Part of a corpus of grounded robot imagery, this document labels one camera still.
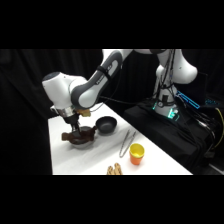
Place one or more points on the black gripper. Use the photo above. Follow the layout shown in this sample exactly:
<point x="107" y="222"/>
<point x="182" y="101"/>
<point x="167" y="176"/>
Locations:
<point x="70" y="120"/>

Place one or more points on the brown plush deer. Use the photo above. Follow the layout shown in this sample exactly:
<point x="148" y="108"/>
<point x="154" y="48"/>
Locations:
<point x="85" y="134"/>

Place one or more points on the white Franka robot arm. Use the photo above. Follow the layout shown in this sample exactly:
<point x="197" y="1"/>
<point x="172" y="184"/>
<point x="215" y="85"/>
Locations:
<point x="90" y="86"/>

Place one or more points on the black bowl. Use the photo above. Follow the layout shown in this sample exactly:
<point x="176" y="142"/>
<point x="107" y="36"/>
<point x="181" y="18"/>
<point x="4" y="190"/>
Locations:
<point x="106" y="125"/>

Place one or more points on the yellowish tag on wrist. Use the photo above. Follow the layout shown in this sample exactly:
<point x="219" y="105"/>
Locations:
<point x="85" y="112"/>

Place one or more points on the metal tongs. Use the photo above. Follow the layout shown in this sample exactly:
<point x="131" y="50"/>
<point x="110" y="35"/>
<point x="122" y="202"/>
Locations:
<point x="125" y="144"/>

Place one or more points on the tan plush toy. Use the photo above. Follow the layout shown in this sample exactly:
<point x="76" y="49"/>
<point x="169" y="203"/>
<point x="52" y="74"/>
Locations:
<point x="114" y="170"/>

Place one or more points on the yellow cup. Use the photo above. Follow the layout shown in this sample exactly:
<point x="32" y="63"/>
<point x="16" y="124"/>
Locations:
<point x="137" y="150"/>

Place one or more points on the black curtain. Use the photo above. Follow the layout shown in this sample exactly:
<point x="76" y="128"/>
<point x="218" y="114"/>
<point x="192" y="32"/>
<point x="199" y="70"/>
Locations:
<point x="26" y="86"/>

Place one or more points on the orange cup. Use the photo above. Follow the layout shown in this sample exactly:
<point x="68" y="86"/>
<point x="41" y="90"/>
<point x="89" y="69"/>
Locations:
<point x="136" y="161"/>

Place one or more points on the black robot stand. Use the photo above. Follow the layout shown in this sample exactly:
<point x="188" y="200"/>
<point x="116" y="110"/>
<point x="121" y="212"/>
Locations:
<point x="166" y="133"/>

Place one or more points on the blue glowing light strip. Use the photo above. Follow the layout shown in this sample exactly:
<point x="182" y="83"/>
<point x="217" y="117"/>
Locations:
<point x="188" y="99"/>

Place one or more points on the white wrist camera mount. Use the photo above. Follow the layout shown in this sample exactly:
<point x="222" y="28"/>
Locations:
<point x="56" y="110"/>

